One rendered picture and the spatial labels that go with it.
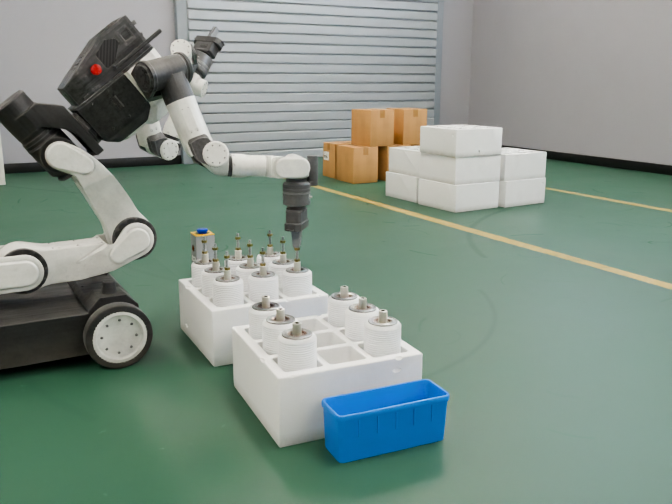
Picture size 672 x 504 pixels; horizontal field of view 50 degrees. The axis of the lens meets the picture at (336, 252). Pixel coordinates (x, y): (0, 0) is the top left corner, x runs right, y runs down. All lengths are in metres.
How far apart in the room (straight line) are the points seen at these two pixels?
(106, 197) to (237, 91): 5.26
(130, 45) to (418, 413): 1.39
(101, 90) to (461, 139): 2.90
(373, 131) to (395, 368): 4.33
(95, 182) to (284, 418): 1.02
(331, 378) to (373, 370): 0.11
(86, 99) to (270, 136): 5.51
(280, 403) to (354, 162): 4.38
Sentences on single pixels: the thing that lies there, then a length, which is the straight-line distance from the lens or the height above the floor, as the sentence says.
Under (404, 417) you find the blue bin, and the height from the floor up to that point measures 0.08.
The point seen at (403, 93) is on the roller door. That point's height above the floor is 0.68.
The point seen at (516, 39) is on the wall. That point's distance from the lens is 8.68.
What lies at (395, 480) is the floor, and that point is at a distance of 1.66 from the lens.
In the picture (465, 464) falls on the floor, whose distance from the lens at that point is 1.74.
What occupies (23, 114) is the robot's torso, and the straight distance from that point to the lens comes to 2.33.
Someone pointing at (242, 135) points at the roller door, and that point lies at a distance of 7.61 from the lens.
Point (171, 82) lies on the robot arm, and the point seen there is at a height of 0.85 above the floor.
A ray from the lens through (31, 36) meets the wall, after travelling 7.21.
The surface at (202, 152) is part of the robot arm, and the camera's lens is 2.17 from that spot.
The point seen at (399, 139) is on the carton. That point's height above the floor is 0.34.
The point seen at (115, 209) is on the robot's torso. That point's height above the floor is 0.45.
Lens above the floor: 0.86
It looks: 14 degrees down
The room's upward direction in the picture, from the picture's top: straight up
